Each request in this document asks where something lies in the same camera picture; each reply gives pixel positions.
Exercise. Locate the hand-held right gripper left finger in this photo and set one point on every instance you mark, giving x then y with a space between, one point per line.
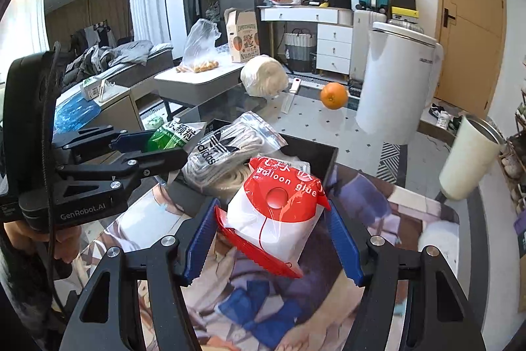
201 240

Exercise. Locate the wrapped napa cabbage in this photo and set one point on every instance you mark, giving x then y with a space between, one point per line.
263 75

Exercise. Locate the cream tumbler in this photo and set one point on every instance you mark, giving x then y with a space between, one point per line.
468 162

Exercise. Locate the black storage box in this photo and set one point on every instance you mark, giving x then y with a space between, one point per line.
312 157

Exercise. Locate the white cylindrical bin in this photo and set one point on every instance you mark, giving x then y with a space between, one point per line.
394 88

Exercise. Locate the person's left hand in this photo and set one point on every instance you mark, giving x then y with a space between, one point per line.
61 244

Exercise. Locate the grey coffee table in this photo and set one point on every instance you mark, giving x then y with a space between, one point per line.
197 83

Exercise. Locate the white desk with drawers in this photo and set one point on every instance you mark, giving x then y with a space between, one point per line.
333 46

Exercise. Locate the blue printed cloth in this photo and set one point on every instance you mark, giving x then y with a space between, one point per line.
76 112

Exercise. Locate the woven basket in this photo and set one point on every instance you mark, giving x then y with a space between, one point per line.
300 51

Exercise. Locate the clear bag of white laces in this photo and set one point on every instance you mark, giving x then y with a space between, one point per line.
234 153

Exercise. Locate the green pack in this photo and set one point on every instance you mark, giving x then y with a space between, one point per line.
152 122

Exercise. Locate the white knife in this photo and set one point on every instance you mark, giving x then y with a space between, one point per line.
289 100

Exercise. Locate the silver suitcase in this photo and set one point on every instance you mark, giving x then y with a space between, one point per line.
361 46

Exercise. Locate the pair of shoes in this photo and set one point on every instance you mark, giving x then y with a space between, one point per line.
444 116

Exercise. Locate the clear plastic bag with snacks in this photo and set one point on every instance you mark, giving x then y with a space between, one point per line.
199 42

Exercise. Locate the tissue box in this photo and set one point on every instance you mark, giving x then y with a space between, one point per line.
91 90

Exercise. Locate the wooden door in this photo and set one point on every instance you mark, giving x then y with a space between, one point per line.
468 26

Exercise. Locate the beige nightstand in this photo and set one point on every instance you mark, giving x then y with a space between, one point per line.
119 108

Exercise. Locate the printed desk mat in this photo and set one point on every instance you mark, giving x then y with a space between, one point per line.
254 305

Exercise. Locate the cardboard fruit box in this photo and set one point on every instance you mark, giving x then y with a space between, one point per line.
242 38

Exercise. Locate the bed with grey duvet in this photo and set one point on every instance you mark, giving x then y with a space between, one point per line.
135 59

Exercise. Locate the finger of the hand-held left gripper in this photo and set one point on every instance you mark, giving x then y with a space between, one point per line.
131 141
164 162

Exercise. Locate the red and white glue packet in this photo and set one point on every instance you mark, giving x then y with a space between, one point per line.
271 227

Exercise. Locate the green and white medicine packet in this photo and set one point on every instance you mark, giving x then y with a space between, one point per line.
172 137

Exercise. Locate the orange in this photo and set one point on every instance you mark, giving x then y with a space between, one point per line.
334 96

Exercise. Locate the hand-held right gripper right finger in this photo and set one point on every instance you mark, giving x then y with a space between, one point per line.
345 240

